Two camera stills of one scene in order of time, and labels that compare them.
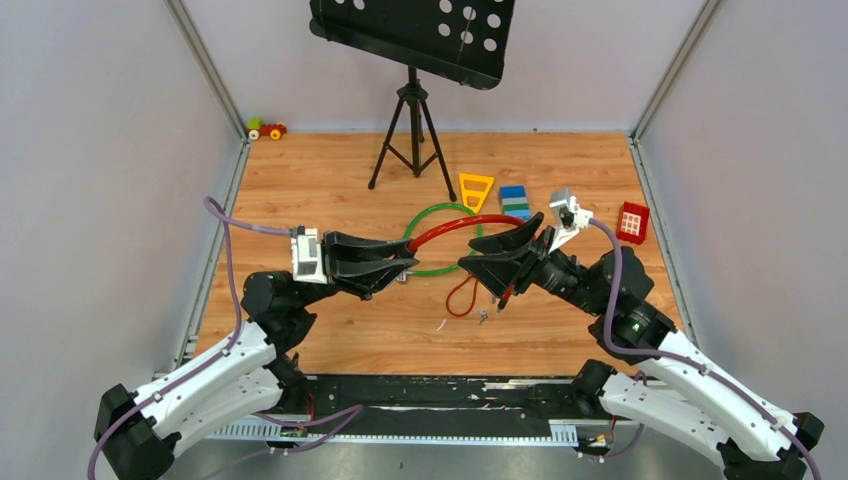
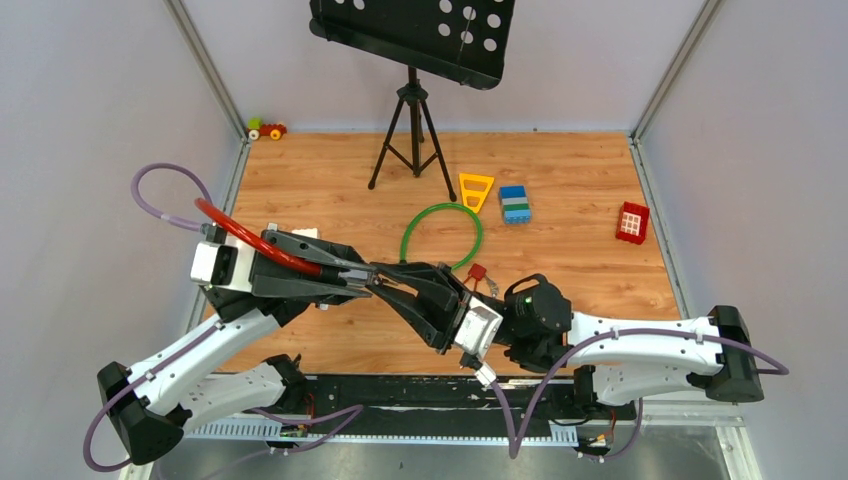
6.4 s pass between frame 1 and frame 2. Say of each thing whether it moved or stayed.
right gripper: moved
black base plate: stayed
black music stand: stayed
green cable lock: stayed
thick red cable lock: moved
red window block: stayed
